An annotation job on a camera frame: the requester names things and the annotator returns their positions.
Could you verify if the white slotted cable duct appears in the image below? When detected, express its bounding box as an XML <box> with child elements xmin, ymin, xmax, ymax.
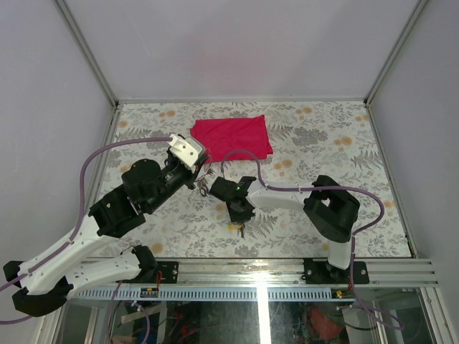
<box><xmin>77</xmin><ymin>287</ymin><xmax>333</xmax><ymax>302</ymax></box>

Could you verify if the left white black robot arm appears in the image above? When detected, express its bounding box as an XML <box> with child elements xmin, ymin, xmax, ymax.
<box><xmin>4</xmin><ymin>153</ymin><xmax>209</xmax><ymax>317</ymax></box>

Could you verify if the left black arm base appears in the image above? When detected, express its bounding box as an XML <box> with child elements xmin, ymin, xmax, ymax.
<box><xmin>131</xmin><ymin>246</ymin><xmax>179</xmax><ymax>285</ymax></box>

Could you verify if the floral patterned table mat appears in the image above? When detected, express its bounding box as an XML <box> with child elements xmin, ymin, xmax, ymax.
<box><xmin>96</xmin><ymin>101</ymin><xmax>412</xmax><ymax>258</ymax></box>

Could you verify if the left aluminium frame post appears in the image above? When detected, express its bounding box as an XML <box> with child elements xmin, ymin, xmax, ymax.
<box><xmin>53</xmin><ymin>0</ymin><xmax>119</xmax><ymax>109</ymax></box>

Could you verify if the aluminium mounting rail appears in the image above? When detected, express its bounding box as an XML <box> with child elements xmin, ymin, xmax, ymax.
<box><xmin>172</xmin><ymin>258</ymin><xmax>440</xmax><ymax>288</ymax></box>

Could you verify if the aluminium frame post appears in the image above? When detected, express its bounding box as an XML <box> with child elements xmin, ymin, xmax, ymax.
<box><xmin>364</xmin><ymin>0</ymin><xmax>430</xmax><ymax>107</ymax></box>
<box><xmin>53</xmin><ymin>0</ymin><xmax>119</xmax><ymax>109</ymax></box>

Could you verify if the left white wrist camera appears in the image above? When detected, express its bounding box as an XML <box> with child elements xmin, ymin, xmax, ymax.
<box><xmin>169</xmin><ymin>134</ymin><xmax>206</xmax><ymax>173</ymax></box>

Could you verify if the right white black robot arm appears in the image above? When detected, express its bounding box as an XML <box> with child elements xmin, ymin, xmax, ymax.
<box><xmin>209</xmin><ymin>175</ymin><xmax>360</xmax><ymax>283</ymax></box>

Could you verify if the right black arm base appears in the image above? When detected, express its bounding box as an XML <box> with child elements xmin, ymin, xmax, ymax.
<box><xmin>301</xmin><ymin>259</ymin><xmax>369</xmax><ymax>285</ymax></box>

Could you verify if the bunch of metal keys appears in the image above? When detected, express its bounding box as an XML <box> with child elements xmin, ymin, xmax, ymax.
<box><xmin>196</xmin><ymin>177</ymin><xmax>209</xmax><ymax>197</ymax></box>

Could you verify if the silver wire keyring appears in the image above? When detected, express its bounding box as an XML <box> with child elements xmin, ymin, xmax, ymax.
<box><xmin>202</xmin><ymin>163</ymin><xmax>215</xmax><ymax>180</ymax></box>

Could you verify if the folded red cloth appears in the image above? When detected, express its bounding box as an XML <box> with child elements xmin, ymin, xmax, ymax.
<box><xmin>190</xmin><ymin>115</ymin><xmax>273</xmax><ymax>162</ymax></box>

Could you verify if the right aluminium frame post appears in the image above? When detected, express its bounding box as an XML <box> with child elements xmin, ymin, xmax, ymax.
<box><xmin>364</xmin><ymin>0</ymin><xmax>430</xmax><ymax>107</ymax></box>

